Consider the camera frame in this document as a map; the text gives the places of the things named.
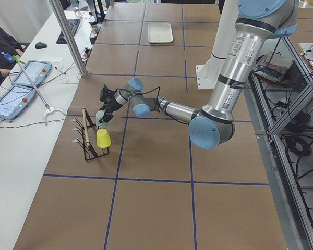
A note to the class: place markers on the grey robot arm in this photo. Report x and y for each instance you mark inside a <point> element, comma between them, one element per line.
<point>250,23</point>

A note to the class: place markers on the yellow plastic cup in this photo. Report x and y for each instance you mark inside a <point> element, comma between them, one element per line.
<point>103,138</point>

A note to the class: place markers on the black wire cup rack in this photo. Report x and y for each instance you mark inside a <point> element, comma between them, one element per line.
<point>86,127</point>

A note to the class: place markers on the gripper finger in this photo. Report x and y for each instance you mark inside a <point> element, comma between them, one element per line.
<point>104,116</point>
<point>103,107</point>

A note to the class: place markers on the far blue teach pendant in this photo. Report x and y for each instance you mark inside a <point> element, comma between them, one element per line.
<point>37,71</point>

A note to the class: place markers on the white side desk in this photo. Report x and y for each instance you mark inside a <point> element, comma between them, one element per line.
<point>27,141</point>

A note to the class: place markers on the cream bear print tray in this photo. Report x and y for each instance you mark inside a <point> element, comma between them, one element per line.
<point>160,33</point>

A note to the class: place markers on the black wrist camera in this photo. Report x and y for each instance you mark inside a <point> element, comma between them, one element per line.
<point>105,93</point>

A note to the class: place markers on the metal cylinder can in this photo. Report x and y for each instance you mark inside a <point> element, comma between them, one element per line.
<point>94,31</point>

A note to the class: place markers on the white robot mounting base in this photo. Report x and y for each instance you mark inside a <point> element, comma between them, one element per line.
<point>207,74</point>

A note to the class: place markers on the black computer mouse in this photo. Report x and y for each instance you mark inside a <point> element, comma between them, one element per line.
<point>40,45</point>

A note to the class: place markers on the metal reach grabber tool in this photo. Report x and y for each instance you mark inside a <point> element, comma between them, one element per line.
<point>34,86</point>

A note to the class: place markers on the blue teach pendant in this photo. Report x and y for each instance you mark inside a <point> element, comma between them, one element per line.
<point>37,71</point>
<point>15,101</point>

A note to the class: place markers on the aluminium frame post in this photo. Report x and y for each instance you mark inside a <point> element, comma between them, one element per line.
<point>61,18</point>

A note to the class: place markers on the stack of books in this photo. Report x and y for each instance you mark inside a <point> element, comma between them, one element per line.
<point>272,67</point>

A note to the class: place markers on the light green plastic cup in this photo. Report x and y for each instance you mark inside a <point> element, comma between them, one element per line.
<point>98,124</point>

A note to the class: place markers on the near blue teach pendant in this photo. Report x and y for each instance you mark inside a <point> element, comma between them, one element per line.
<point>15,101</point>

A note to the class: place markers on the seated person in black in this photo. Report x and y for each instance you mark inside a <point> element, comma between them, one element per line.
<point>9,47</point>

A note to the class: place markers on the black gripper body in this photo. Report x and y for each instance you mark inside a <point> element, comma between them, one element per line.
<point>110,104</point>

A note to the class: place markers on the aluminium frame rail structure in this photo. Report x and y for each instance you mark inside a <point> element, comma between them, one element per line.
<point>282,114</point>

